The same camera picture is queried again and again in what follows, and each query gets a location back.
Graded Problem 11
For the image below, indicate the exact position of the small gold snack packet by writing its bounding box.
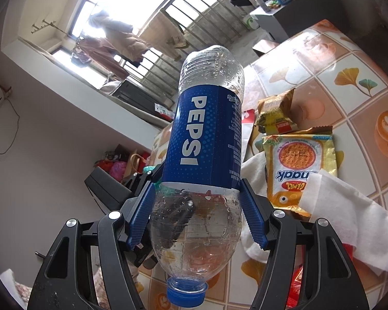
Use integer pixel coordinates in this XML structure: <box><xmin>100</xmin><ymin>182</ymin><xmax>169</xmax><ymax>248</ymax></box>
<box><xmin>257</xmin><ymin>89</ymin><xmax>299</xmax><ymax>135</ymax></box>

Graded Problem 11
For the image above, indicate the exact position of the brown paper bag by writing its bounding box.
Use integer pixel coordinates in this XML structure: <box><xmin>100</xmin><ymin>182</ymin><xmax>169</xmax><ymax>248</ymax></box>
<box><xmin>124</xmin><ymin>153</ymin><xmax>149</xmax><ymax>181</ymax></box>

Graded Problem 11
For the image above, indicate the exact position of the yellow snack packet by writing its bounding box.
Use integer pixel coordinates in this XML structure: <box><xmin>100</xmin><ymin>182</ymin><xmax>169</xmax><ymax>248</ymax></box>
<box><xmin>262</xmin><ymin>134</ymin><xmax>338</xmax><ymax>218</ymax></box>

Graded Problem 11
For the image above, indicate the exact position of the black box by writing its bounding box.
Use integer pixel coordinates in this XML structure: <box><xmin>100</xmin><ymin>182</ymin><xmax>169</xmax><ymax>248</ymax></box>
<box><xmin>84</xmin><ymin>167</ymin><xmax>133</xmax><ymax>214</ymax></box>

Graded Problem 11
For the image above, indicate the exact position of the pink jacket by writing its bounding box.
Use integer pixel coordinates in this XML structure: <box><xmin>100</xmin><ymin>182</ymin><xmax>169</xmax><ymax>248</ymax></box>
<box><xmin>73</xmin><ymin>35</ymin><xmax>130</xmax><ymax>80</ymax></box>

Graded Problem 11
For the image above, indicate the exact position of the air conditioner cable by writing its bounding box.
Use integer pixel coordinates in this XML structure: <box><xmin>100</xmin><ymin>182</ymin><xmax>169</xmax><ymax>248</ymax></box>
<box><xmin>0</xmin><ymin>94</ymin><xmax>21</xmax><ymax>154</ymax></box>

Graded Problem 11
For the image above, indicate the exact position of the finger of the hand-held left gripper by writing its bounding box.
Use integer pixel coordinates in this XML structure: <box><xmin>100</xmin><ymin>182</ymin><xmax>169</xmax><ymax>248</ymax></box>
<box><xmin>123</xmin><ymin>163</ymin><xmax>165</xmax><ymax>201</ymax></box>

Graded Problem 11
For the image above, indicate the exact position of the patterned tablecloth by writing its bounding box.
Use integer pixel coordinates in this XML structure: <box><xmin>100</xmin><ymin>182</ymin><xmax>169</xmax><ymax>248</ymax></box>
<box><xmin>136</xmin><ymin>19</ymin><xmax>388</xmax><ymax>310</ymax></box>

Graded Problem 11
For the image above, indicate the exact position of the metal railing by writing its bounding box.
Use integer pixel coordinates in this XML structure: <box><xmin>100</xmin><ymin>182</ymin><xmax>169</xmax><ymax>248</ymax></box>
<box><xmin>113</xmin><ymin>0</ymin><xmax>269</xmax><ymax>88</ymax></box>

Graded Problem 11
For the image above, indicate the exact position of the red snack wrapper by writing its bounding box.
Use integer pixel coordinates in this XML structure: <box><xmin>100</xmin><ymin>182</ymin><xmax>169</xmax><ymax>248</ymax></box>
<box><xmin>286</xmin><ymin>244</ymin><xmax>356</xmax><ymax>309</ymax></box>

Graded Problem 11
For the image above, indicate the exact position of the beige puffer coat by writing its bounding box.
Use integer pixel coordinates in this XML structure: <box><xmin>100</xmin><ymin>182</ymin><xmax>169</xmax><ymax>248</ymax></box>
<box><xmin>89</xmin><ymin>10</ymin><xmax>149</xmax><ymax>62</ymax></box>

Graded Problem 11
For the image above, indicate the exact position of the metal coat hook rack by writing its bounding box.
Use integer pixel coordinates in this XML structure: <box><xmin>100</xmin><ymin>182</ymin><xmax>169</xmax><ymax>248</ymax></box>
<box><xmin>31</xmin><ymin>19</ymin><xmax>57</xmax><ymax>34</ymax></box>

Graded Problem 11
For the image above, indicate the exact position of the beige towel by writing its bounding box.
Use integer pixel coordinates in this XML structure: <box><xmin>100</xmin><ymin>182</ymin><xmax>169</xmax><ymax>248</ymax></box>
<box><xmin>139</xmin><ymin>11</ymin><xmax>188</xmax><ymax>60</ymax></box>

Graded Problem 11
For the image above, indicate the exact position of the white paper tissue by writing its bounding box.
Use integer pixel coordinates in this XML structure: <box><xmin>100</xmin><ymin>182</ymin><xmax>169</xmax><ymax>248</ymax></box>
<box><xmin>240</xmin><ymin>150</ymin><xmax>388</xmax><ymax>272</ymax></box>

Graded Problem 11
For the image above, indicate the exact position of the green white bag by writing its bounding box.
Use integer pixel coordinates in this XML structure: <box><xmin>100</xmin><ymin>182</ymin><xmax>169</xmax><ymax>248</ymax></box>
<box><xmin>244</xmin><ymin>14</ymin><xmax>261</xmax><ymax>29</ymax></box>

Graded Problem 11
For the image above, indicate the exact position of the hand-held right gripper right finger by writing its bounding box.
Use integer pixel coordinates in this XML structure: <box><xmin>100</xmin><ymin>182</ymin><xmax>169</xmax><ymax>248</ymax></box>
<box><xmin>239</xmin><ymin>177</ymin><xmax>371</xmax><ymax>310</ymax></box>

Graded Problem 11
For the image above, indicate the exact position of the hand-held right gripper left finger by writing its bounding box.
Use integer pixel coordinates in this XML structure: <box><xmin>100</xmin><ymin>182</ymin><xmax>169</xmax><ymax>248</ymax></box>
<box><xmin>26</xmin><ymin>181</ymin><xmax>157</xmax><ymax>310</ymax></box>

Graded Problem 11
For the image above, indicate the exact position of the clear bottle with blue label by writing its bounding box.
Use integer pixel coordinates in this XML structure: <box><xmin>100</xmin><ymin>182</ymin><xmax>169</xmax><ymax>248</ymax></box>
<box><xmin>149</xmin><ymin>45</ymin><xmax>245</xmax><ymax>306</ymax></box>

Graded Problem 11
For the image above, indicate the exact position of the pink plastic bag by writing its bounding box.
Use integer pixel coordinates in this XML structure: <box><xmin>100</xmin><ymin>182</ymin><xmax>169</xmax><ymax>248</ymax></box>
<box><xmin>108</xmin><ymin>161</ymin><xmax>126</xmax><ymax>181</ymax></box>

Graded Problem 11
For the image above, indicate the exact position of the grey cabinet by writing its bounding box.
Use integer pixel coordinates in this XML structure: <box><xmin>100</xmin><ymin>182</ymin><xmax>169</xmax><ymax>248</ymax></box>
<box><xmin>250</xmin><ymin>0</ymin><xmax>353</xmax><ymax>41</ymax></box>

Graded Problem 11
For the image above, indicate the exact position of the small printed carton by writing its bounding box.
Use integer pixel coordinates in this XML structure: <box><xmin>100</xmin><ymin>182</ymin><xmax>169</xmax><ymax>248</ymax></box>
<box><xmin>155</xmin><ymin>103</ymin><xmax>173</xmax><ymax>120</ymax></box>

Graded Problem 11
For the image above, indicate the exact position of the red white plastic bag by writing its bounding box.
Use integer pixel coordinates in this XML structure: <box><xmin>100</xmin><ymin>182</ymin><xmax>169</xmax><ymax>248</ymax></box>
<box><xmin>241</xmin><ymin>109</ymin><xmax>257</xmax><ymax>126</ymax></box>

